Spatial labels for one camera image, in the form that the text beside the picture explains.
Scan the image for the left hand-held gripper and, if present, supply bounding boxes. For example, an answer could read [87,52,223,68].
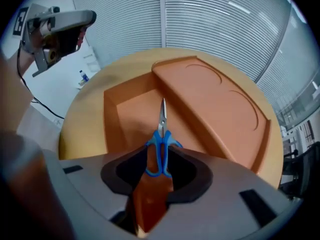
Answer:
[11,3,98,78]

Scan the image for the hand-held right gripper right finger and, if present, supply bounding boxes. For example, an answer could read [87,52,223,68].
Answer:
[147,145,305,240]

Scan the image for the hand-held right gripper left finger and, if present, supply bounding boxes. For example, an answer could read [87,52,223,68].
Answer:
[42,145,151,237]

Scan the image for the blue-handled scissors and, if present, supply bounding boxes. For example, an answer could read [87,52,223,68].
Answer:
[144,97,184,179]

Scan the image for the brown wooden box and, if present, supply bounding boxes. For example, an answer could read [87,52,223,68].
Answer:
[103,55,273,237]

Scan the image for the person's left forearm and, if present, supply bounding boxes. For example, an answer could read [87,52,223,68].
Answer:
[0,47,35,135]

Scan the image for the person's left hand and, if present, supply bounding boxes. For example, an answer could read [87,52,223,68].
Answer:
[24,31,60,56]

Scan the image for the blue-capped bottle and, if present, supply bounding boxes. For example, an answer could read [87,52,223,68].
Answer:
[78,70,90,84]

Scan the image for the white side table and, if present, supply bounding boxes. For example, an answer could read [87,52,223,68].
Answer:
[17,46,102,140]

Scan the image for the black office chair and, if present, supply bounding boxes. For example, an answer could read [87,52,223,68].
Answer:
[279,141,320,200]

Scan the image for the black cable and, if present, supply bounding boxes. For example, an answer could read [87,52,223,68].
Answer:
[16,46,65,120]

